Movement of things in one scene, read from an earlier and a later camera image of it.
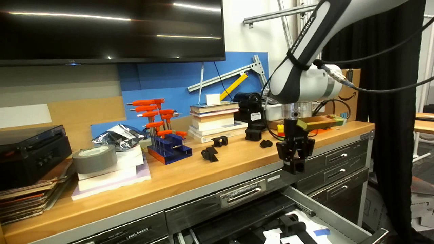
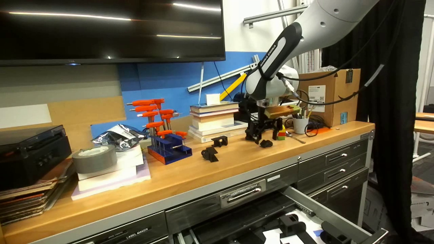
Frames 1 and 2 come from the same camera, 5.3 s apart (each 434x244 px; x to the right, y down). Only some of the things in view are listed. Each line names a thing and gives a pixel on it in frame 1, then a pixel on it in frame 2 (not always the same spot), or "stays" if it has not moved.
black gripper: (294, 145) to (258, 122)
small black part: (266, 143) stays
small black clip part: (220, 140) stays
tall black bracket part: (209, 153) stays
